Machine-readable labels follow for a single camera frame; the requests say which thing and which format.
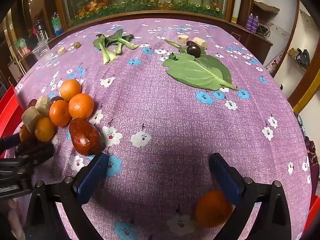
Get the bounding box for red object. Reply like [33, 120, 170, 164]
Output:
[309, 197, 320, 232]

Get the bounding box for tall wooden glass cabinet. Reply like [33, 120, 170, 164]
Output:
[0, 0, 55, 80]

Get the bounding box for small bok choy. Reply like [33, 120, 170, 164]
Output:
[117, 34, 140, 50]
[107, 29, 124, 54]

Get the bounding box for red box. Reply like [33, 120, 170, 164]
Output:
[0, 85, 24, 155]

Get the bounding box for green vegetable stalk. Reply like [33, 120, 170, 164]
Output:
[165, 39, 188, 53]

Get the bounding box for green label plastic bottle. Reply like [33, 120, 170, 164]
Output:
[51, 12, 63, 36]

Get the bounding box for tangled cables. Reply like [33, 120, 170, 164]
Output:
[257, 24, 272, 37]

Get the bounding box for dark green cabbage leaf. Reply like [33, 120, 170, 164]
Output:
[196, 54, 232, 83]

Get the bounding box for steel thermos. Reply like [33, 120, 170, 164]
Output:
[35, 20, 48, 40]

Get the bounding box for tan sugarcane chunk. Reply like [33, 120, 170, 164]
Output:
[35, 96, 52, 117]
[21, 106, 42, 133]

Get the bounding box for small orange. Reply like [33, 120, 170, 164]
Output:
[195, 190, 235, 228]
[34, 117, 56, 142]
[19, 124, 35, 142]
[49, 100, 72, 127]

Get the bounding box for large red jujube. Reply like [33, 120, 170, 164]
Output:
[69, 118, 102, 155]

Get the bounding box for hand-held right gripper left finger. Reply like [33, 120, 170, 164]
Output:
[24, 152, 110, 240]

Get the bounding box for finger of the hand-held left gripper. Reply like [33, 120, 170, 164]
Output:
[14, 139, 55, 167]
[0, 133, 22, 151]

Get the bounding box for white roll with yellow band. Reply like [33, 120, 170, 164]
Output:
[231, 0, 243, 23]

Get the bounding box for clear plastic cup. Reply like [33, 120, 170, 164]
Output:
[31, 40, 50, 62]

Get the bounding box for large bok choy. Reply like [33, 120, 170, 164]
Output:
[93, 34, 118, 65]

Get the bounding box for green package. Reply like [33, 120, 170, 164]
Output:
[15, 38, 27, 55]

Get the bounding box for person's pink clothing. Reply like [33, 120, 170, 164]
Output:
[7, 197, 28, 240]

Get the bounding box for light green cabbage leaf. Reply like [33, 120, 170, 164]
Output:
[162, 52, 240, 91]

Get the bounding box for dark bag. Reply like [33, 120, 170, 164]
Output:
[296, 49, 310, 67]

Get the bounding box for large orange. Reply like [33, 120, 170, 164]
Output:
[60, 79, 83, 102]
[68, 93, 95, 120]

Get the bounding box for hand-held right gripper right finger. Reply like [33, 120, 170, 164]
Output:
[209, 152, 292, 240]

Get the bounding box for purple floral cloth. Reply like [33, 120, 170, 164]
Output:
[5, 17, 313, 240]

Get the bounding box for low wooden side cabinet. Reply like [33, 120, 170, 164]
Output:
[231, 25, 273, 63]

